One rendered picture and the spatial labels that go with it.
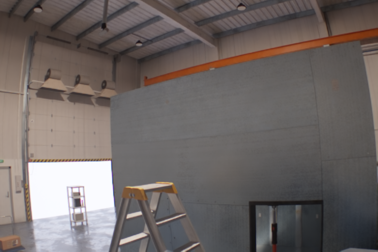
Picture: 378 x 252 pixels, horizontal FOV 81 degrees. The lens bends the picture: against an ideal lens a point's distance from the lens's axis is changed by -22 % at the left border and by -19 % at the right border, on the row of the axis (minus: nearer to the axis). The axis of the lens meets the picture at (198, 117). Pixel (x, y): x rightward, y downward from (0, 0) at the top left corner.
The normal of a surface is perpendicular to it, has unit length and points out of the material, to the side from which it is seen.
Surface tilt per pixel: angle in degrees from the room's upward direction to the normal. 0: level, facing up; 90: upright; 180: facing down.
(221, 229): 90
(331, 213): 90
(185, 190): 90
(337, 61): 90
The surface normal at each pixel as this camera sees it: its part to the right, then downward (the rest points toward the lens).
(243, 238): -0.55, -0.07
